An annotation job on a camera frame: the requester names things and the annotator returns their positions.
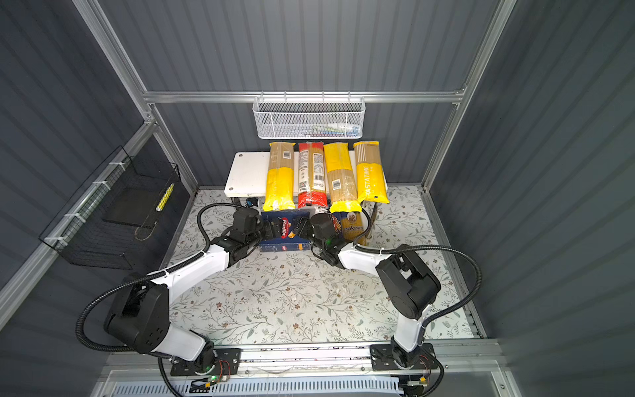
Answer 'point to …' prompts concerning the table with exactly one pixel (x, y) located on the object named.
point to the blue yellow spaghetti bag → (349, 225)
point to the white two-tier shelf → (247, 174)
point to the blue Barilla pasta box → (288, 241)
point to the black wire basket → (111, 222)
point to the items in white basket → (332, 130)
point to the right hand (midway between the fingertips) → (299, 222)
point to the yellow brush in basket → (162, 203)
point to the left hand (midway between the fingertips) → (272, 222)
